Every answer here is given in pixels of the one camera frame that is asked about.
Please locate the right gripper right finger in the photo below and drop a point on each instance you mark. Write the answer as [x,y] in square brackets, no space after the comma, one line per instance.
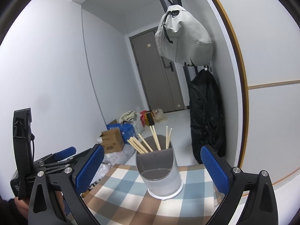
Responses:
[260,206]

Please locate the blue cardboard box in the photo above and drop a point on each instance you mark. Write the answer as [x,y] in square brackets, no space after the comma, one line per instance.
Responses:
[126,129]

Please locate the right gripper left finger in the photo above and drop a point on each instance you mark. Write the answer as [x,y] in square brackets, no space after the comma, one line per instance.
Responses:
[72,177]

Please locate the checkered tablecloth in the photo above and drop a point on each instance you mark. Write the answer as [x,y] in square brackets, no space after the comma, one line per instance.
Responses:
[121,197]

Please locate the clear plastic bag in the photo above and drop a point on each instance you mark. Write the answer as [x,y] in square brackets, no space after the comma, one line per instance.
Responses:
[101,172]

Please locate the wooden chopstick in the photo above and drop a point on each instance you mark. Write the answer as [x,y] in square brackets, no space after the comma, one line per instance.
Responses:
[155,137]
[146,144]
[137,145]
[166,138]

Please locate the grey plastic mail bag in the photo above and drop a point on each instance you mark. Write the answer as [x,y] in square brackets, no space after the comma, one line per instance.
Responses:
[121,157]

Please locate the person's left hand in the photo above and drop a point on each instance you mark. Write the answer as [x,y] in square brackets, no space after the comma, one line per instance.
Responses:
[23,205]

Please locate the brown cardboard box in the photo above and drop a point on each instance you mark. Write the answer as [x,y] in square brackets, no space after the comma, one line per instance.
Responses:
[111,140]

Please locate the red yellow snack bag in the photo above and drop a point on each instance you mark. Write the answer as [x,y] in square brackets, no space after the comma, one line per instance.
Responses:
[147,118]

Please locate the grey white hanging bag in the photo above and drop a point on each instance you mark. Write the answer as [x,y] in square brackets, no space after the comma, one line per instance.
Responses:
[203,51]

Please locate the black hanging backpack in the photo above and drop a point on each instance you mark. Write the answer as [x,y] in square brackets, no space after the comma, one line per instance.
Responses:
[207,122]

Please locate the grey door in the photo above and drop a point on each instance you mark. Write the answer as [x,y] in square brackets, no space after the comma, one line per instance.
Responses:
[158,74]

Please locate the beige plastic bag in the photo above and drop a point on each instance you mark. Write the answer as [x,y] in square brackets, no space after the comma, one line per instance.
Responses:
[158,115]

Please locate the white utensil holder cup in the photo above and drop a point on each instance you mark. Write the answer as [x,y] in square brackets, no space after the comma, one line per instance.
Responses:
[159,171]

